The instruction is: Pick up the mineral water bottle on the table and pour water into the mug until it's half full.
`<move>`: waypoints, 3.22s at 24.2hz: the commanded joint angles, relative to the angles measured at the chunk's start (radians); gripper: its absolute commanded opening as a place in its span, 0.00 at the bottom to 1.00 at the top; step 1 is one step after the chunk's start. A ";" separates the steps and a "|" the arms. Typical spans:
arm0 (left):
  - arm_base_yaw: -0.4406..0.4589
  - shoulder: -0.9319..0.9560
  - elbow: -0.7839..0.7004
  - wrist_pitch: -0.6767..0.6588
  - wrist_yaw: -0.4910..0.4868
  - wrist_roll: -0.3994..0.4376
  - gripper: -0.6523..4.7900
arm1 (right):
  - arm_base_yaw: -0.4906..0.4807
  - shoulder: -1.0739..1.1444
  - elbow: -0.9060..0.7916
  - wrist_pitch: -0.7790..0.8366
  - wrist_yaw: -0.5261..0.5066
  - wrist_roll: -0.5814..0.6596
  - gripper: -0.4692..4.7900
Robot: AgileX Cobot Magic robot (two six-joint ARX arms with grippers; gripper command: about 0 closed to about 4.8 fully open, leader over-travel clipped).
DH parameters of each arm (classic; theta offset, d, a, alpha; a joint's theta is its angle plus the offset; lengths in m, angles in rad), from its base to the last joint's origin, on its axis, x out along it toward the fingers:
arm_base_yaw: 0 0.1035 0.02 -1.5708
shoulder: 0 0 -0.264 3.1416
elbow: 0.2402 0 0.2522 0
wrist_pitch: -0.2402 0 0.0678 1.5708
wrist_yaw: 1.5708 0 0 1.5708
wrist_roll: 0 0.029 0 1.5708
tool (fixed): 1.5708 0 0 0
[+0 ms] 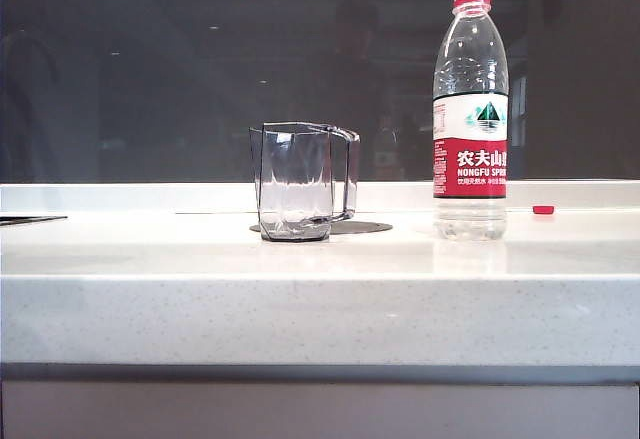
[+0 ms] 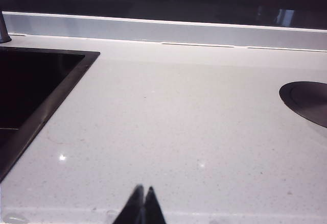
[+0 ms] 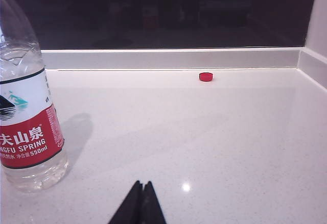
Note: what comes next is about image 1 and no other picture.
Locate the Nongfu Spring clear water bottle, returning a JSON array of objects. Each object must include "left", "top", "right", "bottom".
[{"left": 432, "top": 0, "right": 510, "bottom": 241}]

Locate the transparent grey faceted mug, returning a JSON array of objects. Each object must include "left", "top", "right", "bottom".
[{"left": 248, "top": 120, "right": 361, "bottom": 243}]

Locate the round grey countertop disc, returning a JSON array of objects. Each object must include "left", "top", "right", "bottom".
[{"left": 249, "top": 220, "right": 394, "bottom": 236}]

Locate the white cabinet drawer front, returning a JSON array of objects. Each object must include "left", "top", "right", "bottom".
[{"left": 0, "top": 380, "right": 640, "bottom": 439}]

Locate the flat black cooktop panel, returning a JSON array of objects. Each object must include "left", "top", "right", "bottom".
[{"left": 0, "top": 215, "right": 69, "bottom": 227}]

